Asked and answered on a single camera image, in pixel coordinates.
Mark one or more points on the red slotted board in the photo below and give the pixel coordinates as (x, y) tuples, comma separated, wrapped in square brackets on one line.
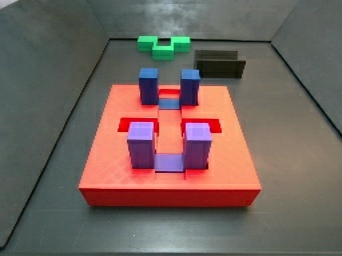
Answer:
[(111, 183)]

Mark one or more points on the purple U-shaped block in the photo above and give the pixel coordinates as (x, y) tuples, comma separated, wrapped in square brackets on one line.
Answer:
[(146, 158)]

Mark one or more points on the dark blue U-shaped block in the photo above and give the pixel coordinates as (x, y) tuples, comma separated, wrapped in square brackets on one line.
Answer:
[(168, 99)]

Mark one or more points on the black stepped block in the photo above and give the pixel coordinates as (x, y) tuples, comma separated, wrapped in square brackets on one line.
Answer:
[(218, 64)]

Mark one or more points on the green zigzag block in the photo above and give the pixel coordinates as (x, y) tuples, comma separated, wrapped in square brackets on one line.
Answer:
[(163, 52)]

